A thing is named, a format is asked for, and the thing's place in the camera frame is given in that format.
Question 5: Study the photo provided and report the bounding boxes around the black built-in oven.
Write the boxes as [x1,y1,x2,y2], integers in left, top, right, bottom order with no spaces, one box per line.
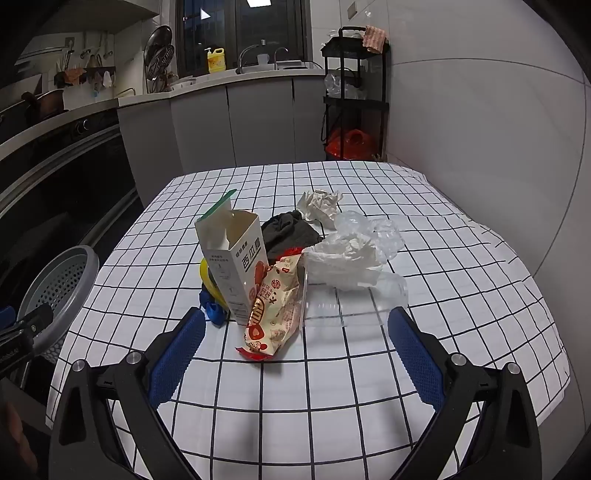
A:
[0,110,140,301]

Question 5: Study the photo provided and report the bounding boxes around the clear plastic cup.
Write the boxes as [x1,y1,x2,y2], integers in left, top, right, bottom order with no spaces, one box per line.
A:
[301,271,410,329]

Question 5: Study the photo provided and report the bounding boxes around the clear crumpled plastic bag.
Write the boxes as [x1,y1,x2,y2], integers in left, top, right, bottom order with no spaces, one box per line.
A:
[331,210,406,265]

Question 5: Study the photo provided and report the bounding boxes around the tall chrome faucet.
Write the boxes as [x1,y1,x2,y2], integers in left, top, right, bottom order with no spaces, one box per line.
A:
[236,44,260,75]

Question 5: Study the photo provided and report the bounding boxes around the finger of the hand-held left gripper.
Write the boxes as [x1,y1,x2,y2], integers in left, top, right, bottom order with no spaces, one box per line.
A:
[0,302,55,344]

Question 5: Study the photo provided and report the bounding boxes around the white carton box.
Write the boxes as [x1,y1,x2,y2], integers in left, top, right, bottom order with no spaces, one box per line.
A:
[194,189,269,326]

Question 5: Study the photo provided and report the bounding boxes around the brown wok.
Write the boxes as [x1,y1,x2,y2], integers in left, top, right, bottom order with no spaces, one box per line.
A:
[20,89,66,123]

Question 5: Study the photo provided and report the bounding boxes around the wall utensil rail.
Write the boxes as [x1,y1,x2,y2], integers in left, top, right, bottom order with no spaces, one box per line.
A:
[53,37,117,89]

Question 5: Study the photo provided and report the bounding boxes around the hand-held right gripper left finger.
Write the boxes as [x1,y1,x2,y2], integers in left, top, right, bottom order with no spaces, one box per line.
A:
[48,307,206,480]

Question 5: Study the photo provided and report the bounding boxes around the dark grey cloth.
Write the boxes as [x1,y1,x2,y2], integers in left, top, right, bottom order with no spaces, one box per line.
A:
[260,210,322,262]

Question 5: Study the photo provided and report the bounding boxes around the grey perforated basket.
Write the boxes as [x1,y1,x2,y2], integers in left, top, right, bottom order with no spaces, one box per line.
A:
[17,245,100,366]

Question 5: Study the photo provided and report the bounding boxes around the grey kitchen cabinets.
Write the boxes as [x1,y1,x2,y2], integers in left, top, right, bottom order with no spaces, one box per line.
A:
[117,69,328,186]

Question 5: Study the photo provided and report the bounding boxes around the red and cream snack wrapper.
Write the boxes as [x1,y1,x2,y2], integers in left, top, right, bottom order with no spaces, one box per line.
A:
[235,247,308,364]

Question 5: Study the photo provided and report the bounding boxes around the pink cloth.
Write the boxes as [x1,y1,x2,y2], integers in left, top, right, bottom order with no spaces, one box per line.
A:
[362,25,388,54]

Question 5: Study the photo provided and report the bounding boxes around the hanging pan lids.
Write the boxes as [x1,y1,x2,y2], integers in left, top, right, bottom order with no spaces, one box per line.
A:
[145,25,177,93]

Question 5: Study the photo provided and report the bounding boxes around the orange plastic bag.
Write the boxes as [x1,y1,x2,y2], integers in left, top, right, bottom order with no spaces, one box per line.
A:
[325,128,370,160]

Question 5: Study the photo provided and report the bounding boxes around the dark window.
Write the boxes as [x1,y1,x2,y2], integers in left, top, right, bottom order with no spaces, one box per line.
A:
[177,0,308,77]

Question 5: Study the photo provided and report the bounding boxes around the clear plastic bag on rack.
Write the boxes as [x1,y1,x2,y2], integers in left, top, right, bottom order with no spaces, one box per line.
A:
[324,71,366,101]

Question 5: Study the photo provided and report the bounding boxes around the black trolley rack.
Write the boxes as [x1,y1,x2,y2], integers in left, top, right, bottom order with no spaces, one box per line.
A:
[320,26,392,161]

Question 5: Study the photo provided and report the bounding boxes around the white tissue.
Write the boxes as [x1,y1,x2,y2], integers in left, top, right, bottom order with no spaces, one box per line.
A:
[302,234,385,291]

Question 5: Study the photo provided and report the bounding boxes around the crumpled white paper ball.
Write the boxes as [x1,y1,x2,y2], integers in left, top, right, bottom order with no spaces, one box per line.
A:
[295,189,345,230]

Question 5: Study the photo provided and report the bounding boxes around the blue wrapper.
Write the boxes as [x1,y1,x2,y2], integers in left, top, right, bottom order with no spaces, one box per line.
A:
[200,291,230,328]

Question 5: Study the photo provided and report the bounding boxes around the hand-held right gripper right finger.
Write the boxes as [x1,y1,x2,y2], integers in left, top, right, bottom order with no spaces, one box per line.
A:
[388,307,543,480]

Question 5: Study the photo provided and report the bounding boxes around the yellow rubber ring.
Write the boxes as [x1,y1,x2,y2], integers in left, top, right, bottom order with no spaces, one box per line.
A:
[199,258,227,306]

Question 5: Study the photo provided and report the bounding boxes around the white checked tablecloth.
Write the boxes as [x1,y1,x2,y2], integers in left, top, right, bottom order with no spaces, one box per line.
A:
[46,160,571,480]

